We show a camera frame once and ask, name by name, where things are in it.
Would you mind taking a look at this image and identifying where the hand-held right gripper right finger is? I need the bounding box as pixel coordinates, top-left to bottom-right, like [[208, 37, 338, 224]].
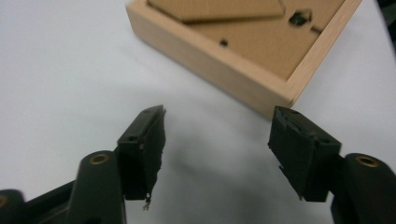
[[267, 105, 343, 203]]

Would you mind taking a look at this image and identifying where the white table mat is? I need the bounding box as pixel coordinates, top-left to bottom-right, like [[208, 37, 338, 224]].
[[0, 0, 396, 224]]

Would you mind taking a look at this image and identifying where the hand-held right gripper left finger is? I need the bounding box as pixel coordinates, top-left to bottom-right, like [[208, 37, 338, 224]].
[[117, 105, 167, 201]]

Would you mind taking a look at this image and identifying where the small wooden block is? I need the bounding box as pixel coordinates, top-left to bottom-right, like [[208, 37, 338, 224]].
[[125, 0, 363, 120]]

